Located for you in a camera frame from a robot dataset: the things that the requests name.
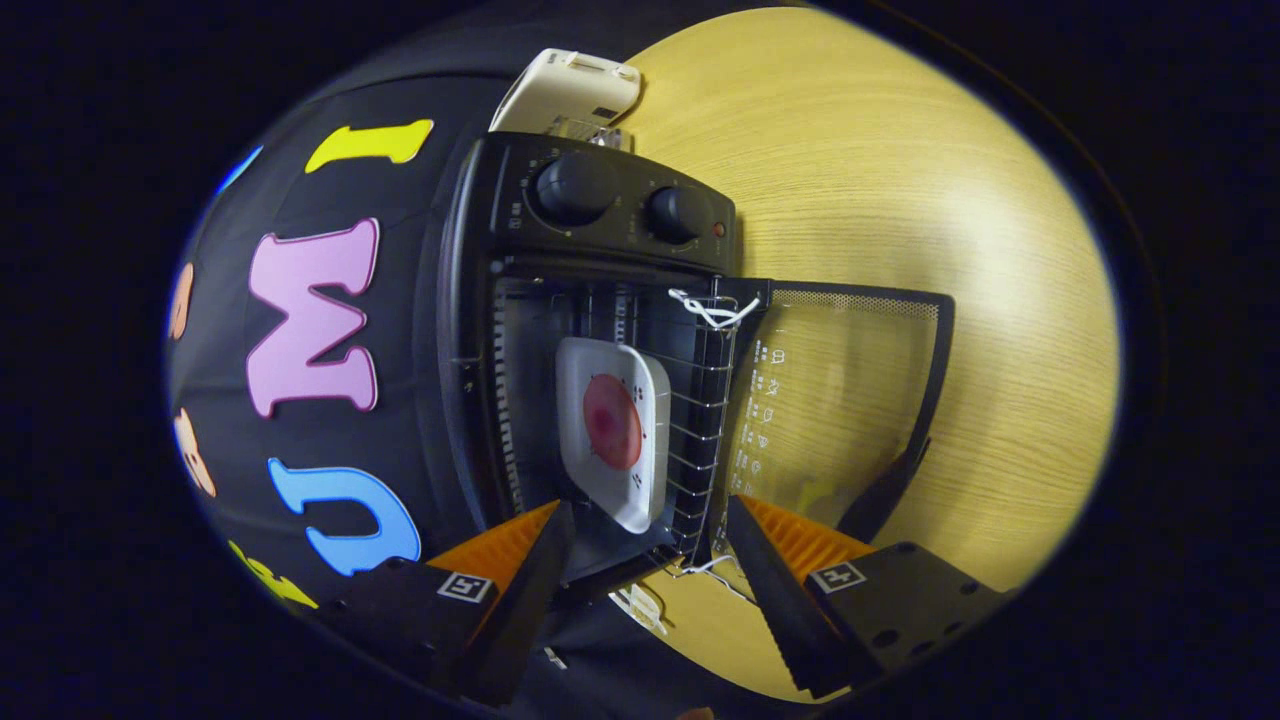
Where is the white toaster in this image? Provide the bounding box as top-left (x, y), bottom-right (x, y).
top-left (488, 48), bottom-right (643, 151)

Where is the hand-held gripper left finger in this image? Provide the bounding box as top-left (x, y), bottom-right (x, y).
top-left (320, 500), bottom-right (576, 706)

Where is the white string tie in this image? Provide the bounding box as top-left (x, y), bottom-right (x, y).
top-left (665, 555), bottom-right (746, 601)
top-left (668, 288), bottom-right (761, 331)

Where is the black toaster oven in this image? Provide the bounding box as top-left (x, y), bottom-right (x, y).
top-left (437, 133), bottom-right (956, 606)

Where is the white square plate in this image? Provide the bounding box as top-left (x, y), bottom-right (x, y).
top-left (555, 337), bottom-right (672, 535)

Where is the pink round ham slice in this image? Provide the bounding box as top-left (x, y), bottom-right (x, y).
top-left (583, 373), bottom-right (644, 472)

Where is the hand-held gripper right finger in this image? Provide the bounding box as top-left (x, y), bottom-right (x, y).
top-left (725, 495), bottom-right (1011, 701)

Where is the printed white dish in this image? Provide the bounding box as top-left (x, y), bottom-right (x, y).
top-left (608, 583), bottom-right (671, 637)

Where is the metal wire utensil holder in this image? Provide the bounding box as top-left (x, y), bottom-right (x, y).
top-left (545, 115), bottom-right (633, 153)

